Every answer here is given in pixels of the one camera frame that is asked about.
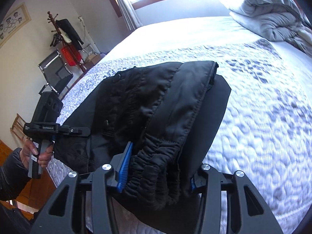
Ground person black jacket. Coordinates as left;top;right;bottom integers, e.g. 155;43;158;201
0;148;31;201

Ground wooden folding chair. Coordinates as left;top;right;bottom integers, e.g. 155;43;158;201
10;113;29;142

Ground wooden coat rack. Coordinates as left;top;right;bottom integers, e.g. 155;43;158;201
47;11;87;74

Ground black office chair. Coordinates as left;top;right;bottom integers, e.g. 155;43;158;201
38;49;74;96

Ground person left hand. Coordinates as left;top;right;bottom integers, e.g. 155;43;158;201
19;139;54;170

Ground cardboard box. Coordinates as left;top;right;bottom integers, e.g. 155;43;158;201
85;54;102;66

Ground quilted lavender bedspread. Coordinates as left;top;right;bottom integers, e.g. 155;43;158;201
50;17;311;233

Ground white curtain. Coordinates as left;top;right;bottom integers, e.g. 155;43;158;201
117;0;143;31

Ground black padded pants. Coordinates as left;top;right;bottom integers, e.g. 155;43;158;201
54;61;230;233

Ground red garment on rack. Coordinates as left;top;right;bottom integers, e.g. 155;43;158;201
61;44;82;66

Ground black garment on rack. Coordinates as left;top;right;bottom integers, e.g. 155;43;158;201
56;19;84;51

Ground folded grey duvet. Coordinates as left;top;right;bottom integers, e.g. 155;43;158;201
224;0;311;57

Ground framed wall picture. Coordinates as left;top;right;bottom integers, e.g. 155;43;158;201
0;3;31;47

